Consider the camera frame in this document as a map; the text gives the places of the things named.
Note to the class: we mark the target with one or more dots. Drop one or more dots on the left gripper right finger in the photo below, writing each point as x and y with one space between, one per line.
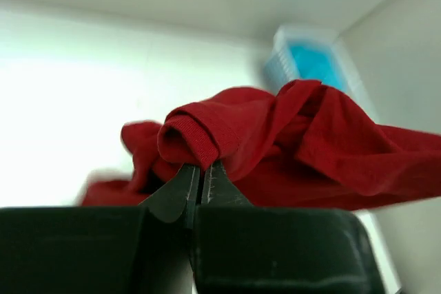
219 191

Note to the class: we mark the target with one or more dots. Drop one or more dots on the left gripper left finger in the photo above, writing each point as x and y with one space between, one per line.
176 198

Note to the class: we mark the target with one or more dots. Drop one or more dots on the red t shirt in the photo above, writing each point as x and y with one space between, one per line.
308 146

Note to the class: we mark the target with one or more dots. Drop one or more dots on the white plastic basket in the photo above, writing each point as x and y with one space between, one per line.
280 69

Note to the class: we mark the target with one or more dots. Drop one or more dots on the teal t shirt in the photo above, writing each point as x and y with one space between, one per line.
317 64

